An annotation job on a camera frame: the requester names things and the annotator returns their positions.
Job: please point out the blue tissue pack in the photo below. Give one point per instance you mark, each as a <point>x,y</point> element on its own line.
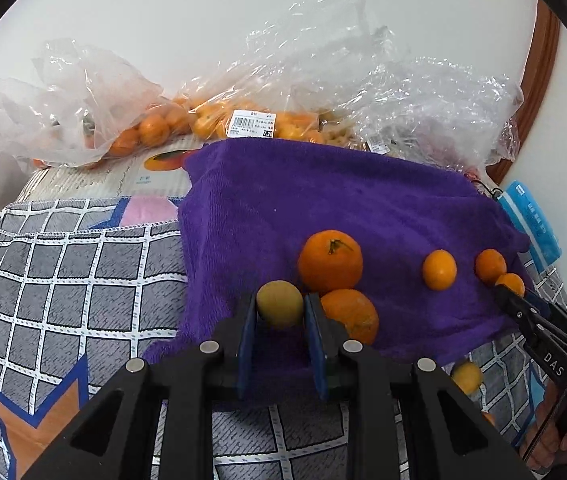
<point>528,220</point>

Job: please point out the small orange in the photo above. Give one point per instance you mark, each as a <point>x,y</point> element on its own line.
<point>491,266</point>
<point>511,282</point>
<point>440,270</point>

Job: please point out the brown wooden door frame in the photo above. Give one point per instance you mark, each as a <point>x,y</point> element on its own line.
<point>538,70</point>

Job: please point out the large crumpled clear bag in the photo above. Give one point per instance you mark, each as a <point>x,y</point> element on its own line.
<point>388,70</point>

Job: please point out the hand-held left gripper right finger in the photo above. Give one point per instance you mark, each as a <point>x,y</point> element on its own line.
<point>316,345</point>

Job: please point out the person's right hand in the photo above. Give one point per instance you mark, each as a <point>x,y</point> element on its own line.
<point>543,440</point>

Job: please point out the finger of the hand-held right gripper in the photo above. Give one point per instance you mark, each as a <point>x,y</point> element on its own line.
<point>538,305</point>
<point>513,307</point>

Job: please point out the clear bag of oranges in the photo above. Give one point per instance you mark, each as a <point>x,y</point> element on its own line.
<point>113,110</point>

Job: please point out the purple towel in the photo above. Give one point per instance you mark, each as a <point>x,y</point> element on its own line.
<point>263,210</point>

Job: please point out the printed cardboard fruit box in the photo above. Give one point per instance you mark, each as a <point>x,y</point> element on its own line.
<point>113,175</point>

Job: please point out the grey checkered star blanket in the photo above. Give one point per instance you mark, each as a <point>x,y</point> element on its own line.
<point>88,280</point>

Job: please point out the labelled bag of oranges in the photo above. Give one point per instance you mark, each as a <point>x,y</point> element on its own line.
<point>293,125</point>

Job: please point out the yellow-green round fruit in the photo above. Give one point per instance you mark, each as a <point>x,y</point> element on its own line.
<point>467,377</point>
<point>279,304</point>

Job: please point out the large orange with stem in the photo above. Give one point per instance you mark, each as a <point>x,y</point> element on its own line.
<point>331,260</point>

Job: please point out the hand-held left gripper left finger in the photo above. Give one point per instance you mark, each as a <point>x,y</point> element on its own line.
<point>246,345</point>

